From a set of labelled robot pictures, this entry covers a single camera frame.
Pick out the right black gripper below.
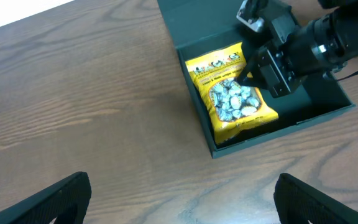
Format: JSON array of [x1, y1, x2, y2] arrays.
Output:
[[236, 15, 306, 98]]

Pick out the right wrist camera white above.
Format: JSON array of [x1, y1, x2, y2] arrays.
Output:
[[236, 0, 288, 34]]

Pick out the black gift box with lid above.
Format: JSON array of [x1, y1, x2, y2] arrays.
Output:
[[158, 0, 355, 159]]

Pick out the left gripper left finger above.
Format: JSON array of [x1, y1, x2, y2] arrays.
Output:
[[0, 172, 91, 224]]

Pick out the yellow Hacks candy bag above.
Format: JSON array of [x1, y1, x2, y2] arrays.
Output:
[[185, 42, 278, 144]]

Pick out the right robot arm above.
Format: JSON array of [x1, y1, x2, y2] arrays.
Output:
[[236, 0, 358, 98]]

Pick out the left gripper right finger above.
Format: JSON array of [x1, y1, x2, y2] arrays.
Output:
[[273, 173, 358, 224]]

